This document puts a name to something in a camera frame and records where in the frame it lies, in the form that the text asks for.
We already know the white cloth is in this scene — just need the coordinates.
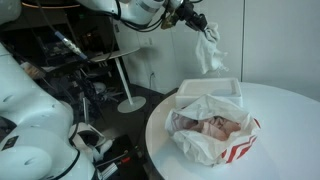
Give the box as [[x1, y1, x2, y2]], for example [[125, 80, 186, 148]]
[[194, 21, 229, 75]]

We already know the white device on floor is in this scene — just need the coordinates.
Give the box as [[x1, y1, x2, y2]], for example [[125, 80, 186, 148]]
[[71, 122, 113, 161]]

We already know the white red-striped plastic carrier bag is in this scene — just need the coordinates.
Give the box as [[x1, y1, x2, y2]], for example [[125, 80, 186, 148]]
[[164, 94, 261, 167]]

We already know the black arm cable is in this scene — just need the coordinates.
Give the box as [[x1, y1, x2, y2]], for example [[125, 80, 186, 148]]
[[113, 0, 168, 33]]

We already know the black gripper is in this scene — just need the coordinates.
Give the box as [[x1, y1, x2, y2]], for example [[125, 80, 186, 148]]
[[175, 0, 209, 33]]

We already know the blue-tipped cable connector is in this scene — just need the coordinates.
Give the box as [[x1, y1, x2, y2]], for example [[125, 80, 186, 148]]
[[54, 30, 88, 61]]

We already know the round white side table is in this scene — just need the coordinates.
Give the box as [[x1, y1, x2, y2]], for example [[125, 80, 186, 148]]
[[89, 46, 147, 114]]

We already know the red-handled clamp tool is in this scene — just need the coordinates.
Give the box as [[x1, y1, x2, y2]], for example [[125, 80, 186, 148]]
[[96, 151, 134, 179]]

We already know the white storage box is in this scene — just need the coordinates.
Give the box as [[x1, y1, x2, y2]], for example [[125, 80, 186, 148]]
[[175, 78, 244, 108]]

